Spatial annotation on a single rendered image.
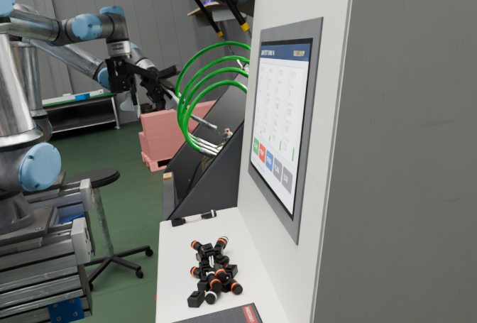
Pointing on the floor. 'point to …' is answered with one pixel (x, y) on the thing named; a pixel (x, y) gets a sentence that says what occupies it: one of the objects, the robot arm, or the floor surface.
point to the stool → (99, 176)
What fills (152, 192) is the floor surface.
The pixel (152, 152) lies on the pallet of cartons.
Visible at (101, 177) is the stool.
